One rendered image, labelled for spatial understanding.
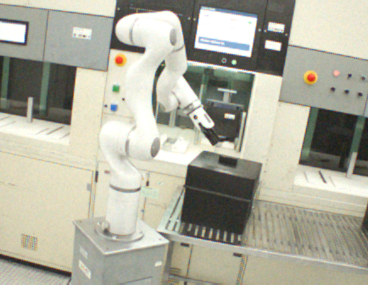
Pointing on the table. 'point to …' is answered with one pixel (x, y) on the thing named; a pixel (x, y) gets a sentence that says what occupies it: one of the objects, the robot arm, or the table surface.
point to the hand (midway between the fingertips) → (214, 139)
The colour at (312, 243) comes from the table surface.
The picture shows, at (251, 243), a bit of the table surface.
